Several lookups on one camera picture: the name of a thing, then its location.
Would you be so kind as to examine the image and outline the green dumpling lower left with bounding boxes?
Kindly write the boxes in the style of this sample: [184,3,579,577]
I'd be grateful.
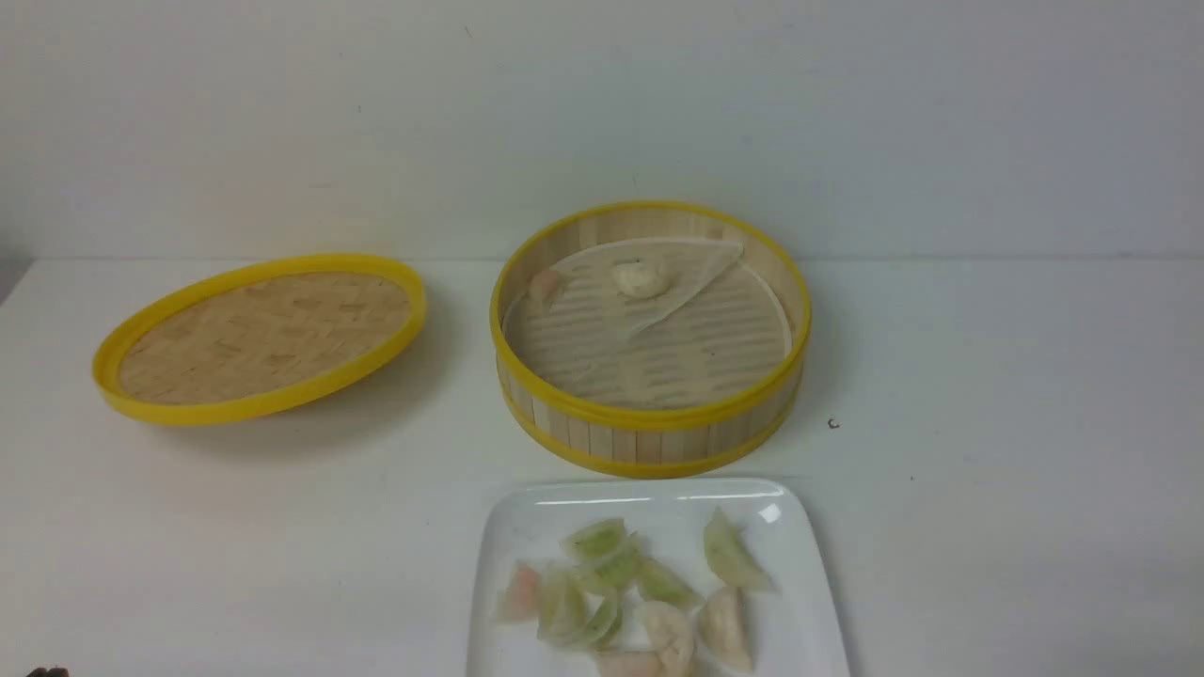
[550,594,624,652]

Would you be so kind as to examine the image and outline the yellow-rimmed bamboo steamer basket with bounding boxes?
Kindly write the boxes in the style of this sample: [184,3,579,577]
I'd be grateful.
[489,201,813,479]

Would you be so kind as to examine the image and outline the pink dumpling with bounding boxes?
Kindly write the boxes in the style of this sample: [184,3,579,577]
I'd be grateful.
[526,269,568,307]
[591,650,665,677]
[495,560,542,624]

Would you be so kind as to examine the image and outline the green dumpling top middle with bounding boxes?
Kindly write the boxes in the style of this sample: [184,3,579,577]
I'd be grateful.
[560,518,628,563]

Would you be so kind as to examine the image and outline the green dumpling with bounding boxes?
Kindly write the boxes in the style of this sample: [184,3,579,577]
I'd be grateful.
[560,518,628,563]
[635,557,704,612]
[704,507,777,591]
[571,532,647,596]
[537,566,588,644]
[550,594,624,652]

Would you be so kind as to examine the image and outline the white square plate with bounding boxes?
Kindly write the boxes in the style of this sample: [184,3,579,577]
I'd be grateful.
[464,479,848,676]

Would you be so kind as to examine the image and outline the white steamer liner paper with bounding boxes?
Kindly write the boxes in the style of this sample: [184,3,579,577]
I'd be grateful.
[502,237,795,410]

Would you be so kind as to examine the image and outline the green dumpling centre right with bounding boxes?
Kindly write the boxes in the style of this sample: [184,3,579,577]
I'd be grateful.
[635,557,704,612]

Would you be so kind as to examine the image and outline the pink dumpling bottom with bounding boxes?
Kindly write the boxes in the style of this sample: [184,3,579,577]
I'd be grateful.
[591,650,665,677]

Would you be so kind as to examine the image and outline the yellow-rimmed bamboo steamer lid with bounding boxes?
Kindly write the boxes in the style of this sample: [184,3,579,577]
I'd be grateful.
[92,253,427,426]

